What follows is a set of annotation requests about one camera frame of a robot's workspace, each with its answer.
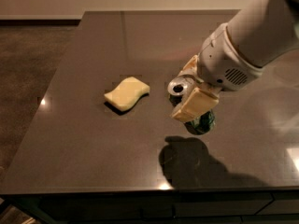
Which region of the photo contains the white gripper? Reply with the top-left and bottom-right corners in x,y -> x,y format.
171,23 -> 264,123

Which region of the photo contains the dark green soda can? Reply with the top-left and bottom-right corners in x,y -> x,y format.
167,75 -> 219,135

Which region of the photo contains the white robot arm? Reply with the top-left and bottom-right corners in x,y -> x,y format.
168,0 -> 299,123

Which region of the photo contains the yellow sponge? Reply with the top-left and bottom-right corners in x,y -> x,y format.
104,77 -> 150,112

